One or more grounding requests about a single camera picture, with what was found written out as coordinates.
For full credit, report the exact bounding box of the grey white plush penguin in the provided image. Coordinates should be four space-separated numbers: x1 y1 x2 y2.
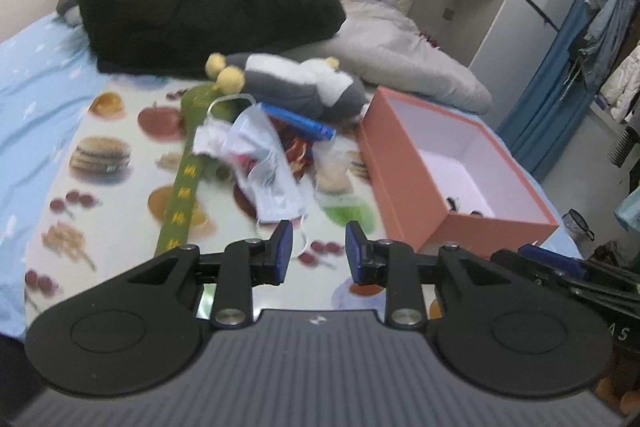
205 52 369 124

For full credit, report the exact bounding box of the grey pillow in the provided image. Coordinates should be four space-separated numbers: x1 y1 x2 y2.
300 0 494 116

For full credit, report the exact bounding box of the grey ribbed heater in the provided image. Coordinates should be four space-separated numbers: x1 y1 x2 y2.
607 126 637 168

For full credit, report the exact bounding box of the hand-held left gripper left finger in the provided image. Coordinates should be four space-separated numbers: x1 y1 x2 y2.
127 220 296 331

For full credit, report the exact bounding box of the food print mat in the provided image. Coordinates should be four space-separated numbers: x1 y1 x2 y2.
24 72 583 325

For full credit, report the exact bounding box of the blue plastic package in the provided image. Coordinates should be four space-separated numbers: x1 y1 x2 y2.
260 103 336 142

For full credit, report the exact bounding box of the hanging denim jacket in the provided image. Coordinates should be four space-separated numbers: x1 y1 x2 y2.
567 0 637 94

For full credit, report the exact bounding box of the teal cloth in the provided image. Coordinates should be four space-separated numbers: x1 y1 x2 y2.
614 191 640 234

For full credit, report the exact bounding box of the grey cloth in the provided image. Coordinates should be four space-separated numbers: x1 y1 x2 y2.
55 0 85 28

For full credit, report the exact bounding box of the blue curtain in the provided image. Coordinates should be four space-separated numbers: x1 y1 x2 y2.
497 0 615 182

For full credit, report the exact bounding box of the white face mask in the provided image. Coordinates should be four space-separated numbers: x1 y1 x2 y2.
207 94 313 258

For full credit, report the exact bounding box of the white crumpled tissue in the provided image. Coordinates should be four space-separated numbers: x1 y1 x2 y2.
192 117 232 156

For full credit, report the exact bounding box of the green plush hammer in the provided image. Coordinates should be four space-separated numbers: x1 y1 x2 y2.
154 84 237 259

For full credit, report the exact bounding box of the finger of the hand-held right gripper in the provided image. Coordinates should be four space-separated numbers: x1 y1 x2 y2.
517 244 640 290
490 249 640 308

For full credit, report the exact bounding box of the light blue bedsheet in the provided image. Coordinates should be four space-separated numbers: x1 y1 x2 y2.
0 13 108 340

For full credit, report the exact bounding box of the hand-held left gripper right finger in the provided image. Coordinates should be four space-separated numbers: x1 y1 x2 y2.
345 220 501 331

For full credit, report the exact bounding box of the pink cardboard box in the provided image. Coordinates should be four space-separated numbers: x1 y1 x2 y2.
356 87 560 256

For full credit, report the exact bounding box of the black jacket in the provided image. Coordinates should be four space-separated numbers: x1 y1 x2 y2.
79 0 347 76

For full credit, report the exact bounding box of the white fluffy ring keychain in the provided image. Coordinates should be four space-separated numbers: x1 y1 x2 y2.
312 147 354 196

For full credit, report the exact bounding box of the hanging white jacket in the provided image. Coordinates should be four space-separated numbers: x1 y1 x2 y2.
599 41 640 124

